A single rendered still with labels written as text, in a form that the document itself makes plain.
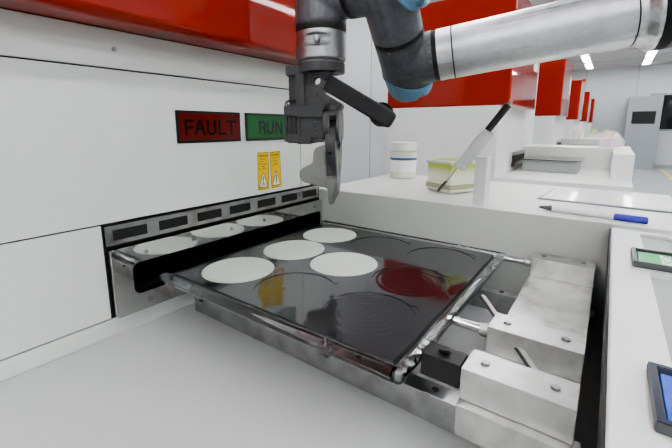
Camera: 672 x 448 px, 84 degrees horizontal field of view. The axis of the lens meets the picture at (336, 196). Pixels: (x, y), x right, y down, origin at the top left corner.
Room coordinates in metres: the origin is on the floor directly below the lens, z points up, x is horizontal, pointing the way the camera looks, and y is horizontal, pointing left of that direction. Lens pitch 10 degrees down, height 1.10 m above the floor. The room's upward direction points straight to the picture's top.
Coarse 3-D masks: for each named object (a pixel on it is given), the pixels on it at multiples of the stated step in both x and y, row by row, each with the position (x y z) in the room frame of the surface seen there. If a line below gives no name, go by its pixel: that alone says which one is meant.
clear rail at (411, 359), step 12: (492, 264) 0.52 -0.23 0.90; (480, 276) 0.47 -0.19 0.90; (468, 288) 0.44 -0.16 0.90; (480, 288) 0.45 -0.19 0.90; (456, 300) 0.40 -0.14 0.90; (468, 300) 0.41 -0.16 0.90; (444, 312) 0.38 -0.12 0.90; (456, 312) 0.38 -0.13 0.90; (432, 324) 0.35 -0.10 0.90; (444, 324) 0.35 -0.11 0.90; (432, 336) 0.33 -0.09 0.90; (420, 348) 0.31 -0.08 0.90; (408, 360) 0.29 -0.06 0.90; (420, 360) 0.30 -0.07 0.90; (396, 372) 0.28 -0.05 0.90; (408, 372) 0.28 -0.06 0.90; (396, 384) 0.27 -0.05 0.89
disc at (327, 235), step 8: (312, 232) 0.70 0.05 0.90; (320, 232) 0.70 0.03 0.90; (328, 232) 0.70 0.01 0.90; (336, 232) 0.70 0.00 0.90; (344, 232) 0.70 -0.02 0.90; (352, 232) 0.70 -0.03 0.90; (312, 240) 0.65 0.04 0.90; (320, 240) 0.65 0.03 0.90; (328, 240) 0.65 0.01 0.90; (336, 240) 0.65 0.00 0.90; (344, 240) 0.65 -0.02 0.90
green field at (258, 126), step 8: (248, 120) 0.67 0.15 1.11; (256, 120) 0.68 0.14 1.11; (264, 120) 0.70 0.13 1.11; (272, 120) 0.71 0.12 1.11; (280, 120) 0.73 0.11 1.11; (248, 128) 0.67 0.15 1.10; (256, 128) 0.68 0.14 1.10; (264, 128) 0.70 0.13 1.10; (272, 128) 0.71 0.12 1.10; (280, 128) 0.73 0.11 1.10; (248, 136) 0.67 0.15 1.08; (256, 136) 0.68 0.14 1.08; (264, 136) 0.70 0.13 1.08; (272, 136) 0.71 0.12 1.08; (280, 136) 0.73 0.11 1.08
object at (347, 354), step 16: (192, 288) 0.44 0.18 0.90; (224, 304) 0.40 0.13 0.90; (240, 304) 0.39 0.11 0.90; (256, 320) 0.37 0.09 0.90; (272, 320) 0.36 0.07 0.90; (288, 336) 0.34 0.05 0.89; (304, 336) 0.33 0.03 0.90; (320, 336) 0.33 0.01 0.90; (336, 352) 0.31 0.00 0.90; (352, 352) 0.30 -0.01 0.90; (368, 368) 0.29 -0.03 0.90; (384, 368) 0.28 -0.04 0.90; (400, 384) 0.27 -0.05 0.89
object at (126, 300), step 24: (264, 216) 0.68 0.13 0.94; (288, 216) 0.73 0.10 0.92; (144, 240) 0.51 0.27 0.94; (168, 240) 0.53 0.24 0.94; (192, 240) 0.56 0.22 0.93; (120, 264) 0.47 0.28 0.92; (120, 288) 0.47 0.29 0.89; (144, 288) 0.50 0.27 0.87; (168, 288) 0.52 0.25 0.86; (120, 312) 0.47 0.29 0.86
